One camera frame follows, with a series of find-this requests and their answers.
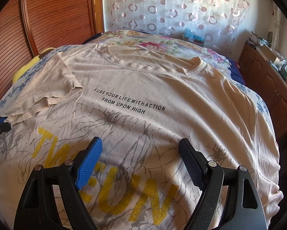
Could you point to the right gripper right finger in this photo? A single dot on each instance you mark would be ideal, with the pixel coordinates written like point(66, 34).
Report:
point(243, 208)

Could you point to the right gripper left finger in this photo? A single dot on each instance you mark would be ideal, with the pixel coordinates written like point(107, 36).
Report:
point(37, 207)

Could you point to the beige printed t-shirt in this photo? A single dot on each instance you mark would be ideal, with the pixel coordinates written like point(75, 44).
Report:
point(140, 103)

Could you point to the blue floral white bedsheet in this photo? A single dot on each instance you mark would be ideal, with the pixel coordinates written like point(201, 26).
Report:
point(13, 92)

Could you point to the yellow plush toy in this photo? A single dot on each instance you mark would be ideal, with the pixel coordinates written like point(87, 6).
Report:
point(27, 66)

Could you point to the wooden slatted headboard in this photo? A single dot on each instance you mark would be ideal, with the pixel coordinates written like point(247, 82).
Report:
point(29, 26)

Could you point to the dark blue blanket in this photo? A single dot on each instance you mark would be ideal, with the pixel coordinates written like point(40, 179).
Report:
point(235, 72)

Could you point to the wooden cabinet row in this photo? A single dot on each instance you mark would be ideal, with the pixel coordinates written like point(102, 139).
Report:
point(265, 81)

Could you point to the cardboard box on cabinet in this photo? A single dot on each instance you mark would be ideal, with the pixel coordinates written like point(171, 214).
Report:
point(268, 53)

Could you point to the pink floral quilt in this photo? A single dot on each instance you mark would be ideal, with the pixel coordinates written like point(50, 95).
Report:
point(175, 47)

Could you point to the blue tissue box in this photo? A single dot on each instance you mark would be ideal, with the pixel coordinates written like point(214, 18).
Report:
point(190, 36)

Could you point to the circle patterned sheer curtain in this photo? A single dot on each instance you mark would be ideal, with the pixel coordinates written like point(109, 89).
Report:
point(216, 21)

